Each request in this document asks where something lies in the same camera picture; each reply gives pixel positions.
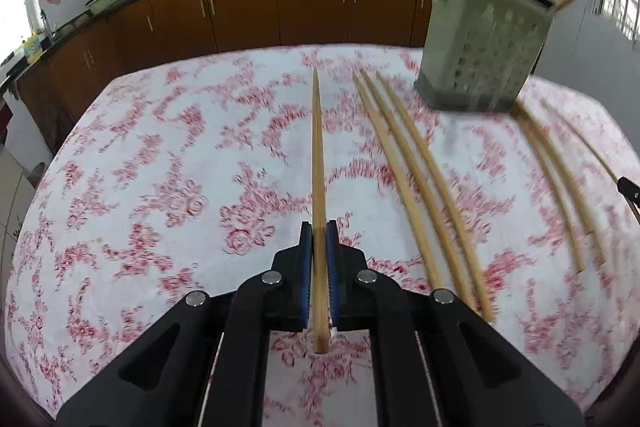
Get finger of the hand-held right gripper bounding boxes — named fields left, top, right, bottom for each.
left=617, top=177, right=640, bottom=225

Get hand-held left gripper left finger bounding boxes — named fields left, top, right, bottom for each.
left=55, top=221, right=314, bottom=427

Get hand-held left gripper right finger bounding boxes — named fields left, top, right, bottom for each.
left=325, top=220, right=586, bottom=427

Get grey-green perforated chopstick holder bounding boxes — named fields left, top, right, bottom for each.
left=414, top=0, right=555, bottom=112

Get red floral tablecloth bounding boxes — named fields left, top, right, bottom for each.
left=5, top=44, right=640, bottom=427

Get brown lower kitchen cabinets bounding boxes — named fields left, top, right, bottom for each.
left=15, top=0, right=540, bottom=158

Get yellow bottle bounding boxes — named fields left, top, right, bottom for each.
left=22, top=32, right=45, bottom=58

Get small bright window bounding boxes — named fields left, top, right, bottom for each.
left=0, top=0, right=41, bottom=64

